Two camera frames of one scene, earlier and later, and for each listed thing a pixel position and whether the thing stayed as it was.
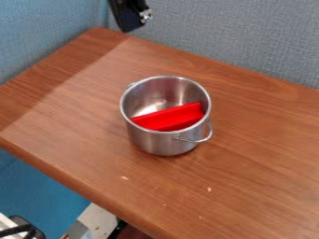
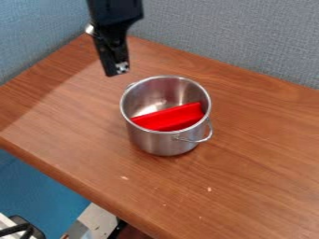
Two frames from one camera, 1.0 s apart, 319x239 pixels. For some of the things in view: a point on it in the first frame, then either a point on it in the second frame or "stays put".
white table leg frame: x=94 y=224 stays put
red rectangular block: x=171 y=119 stays put
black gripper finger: x=130 y=13 to x=113 y=17
